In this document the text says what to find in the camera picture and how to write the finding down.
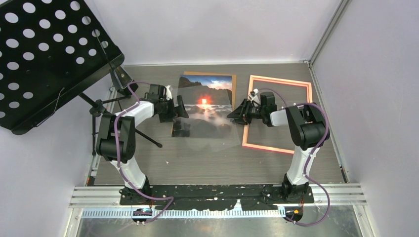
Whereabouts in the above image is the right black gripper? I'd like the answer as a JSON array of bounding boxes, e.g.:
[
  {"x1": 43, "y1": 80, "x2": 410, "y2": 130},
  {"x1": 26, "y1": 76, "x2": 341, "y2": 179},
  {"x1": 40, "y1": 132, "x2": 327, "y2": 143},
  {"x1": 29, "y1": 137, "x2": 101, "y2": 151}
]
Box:
[{"x1": 227, "y1": 99, "x2": 265, "y2": 125}]

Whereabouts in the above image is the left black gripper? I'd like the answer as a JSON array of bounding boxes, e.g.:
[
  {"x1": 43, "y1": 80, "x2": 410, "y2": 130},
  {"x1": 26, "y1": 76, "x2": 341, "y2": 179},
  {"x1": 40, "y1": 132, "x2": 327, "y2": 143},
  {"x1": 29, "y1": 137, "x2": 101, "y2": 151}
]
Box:
[{"x1": 159, "y1": 96, "x2": 189, "y2": 124}]

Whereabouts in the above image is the transparent plastic sheet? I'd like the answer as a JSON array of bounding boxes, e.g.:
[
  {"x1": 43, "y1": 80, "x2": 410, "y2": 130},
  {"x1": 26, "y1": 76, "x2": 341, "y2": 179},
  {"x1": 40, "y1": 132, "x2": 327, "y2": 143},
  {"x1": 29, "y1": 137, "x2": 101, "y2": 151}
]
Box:
[{"x1": 171, "y1": 85, "x2": 241, "y2": 152}]

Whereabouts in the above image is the sunset landscape photo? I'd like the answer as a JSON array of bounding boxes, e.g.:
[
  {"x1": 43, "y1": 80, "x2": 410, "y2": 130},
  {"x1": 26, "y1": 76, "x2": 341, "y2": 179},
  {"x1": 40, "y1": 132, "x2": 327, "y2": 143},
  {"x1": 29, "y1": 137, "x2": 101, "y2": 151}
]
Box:
[{"x1": 171, "y1": 74, "x2": 234, "y2": 139}]

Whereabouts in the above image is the brown backing board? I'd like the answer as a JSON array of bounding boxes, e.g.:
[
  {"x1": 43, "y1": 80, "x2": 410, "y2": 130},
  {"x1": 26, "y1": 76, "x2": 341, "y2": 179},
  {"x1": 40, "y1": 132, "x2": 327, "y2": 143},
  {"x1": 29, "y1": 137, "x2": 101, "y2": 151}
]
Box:
[{"x1": 184, "y1": 71, "x2": 237, "y2": 108}]

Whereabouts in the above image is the orange wooden picture frame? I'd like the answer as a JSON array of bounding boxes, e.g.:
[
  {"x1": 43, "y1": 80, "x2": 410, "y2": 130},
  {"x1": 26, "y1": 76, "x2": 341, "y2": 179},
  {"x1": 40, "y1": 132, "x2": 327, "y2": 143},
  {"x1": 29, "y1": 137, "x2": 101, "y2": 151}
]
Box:
[{"x1": 242, "y1": 75, "x2": 313, "y2": 155}]

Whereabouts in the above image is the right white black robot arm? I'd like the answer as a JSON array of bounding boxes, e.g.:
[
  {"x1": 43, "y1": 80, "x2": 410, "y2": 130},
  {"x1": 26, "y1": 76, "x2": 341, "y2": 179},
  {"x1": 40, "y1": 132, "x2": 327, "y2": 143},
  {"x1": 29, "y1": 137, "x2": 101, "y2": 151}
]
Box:
[{"x1": 227, "y1": 90, "x2": 330, "y2": 203}]

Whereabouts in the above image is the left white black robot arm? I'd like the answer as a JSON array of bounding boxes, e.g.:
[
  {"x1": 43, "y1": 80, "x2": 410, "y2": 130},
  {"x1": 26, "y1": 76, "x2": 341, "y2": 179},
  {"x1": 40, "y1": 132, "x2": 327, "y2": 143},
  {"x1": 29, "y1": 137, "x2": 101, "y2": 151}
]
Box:
[{"x1": 96, "y1": 84, "x2": 189, "y2": 204}]

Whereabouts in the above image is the black perforated music stand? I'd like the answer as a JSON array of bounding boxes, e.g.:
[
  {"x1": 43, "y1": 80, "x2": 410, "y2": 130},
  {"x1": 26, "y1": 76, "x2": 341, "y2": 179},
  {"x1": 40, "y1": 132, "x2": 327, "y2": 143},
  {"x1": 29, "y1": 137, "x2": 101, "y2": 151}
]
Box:
[{"x1": 0, "y1": 0, "x2": 164, "y2": 157}]

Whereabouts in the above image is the aluminium corner profile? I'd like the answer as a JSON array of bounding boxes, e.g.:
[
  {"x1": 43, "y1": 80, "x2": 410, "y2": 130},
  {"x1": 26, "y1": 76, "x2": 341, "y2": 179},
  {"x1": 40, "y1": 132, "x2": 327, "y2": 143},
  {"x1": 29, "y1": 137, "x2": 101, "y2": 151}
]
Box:
[{"x1": 304, "y1": 0, "x2": 352, "y2": 69}]

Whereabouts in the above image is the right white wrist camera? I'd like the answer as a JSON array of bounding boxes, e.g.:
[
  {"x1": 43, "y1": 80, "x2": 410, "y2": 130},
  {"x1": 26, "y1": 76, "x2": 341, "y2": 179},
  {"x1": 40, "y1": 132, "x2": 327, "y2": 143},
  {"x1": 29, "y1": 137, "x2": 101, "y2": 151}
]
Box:
[{"x1": 248, "y1": 88, "x2": 260, "y2": 104}]

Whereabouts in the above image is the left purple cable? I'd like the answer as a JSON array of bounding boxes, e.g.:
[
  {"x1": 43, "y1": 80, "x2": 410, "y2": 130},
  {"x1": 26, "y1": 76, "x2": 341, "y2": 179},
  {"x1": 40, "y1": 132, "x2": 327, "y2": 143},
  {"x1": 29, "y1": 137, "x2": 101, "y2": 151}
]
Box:
[{"x1": 113, "y1": 81, "x2": 175, "y2": 224}]

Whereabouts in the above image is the purple cable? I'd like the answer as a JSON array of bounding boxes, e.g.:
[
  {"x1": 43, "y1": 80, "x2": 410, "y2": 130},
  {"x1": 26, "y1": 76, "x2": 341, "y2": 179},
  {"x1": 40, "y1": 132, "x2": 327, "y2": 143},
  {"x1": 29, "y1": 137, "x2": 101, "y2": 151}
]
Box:
[
  {"x1": 255, "y1": 88, "x2": 331, "y2": 227},
  {"x1": 113, "y1": 81, "x2": 175, "y2": 224}
]

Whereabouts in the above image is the black mounting base plate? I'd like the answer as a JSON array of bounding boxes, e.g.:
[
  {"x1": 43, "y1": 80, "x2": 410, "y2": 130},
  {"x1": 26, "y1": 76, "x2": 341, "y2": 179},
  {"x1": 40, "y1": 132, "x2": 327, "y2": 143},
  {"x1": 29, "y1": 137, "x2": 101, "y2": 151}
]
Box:
[{"x1": 119, "y1": 184, "x2": 314, "y2": 211}]

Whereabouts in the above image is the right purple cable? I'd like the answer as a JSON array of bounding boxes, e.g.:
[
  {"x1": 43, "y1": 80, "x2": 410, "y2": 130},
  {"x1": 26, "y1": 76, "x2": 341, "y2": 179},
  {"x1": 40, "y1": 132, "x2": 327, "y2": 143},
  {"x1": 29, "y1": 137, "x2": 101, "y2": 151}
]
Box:
[{"x1": 255, "y1": 88, "x2": 331, "y2": 227}]

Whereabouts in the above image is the aluminium rail front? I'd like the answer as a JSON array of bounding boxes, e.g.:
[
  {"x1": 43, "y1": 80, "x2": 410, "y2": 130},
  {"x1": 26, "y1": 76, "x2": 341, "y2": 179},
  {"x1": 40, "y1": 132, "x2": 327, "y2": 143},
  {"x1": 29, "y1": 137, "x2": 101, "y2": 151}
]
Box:
[{"x1": 69, "y1": 183, "x2": 367, "y2": 208}]

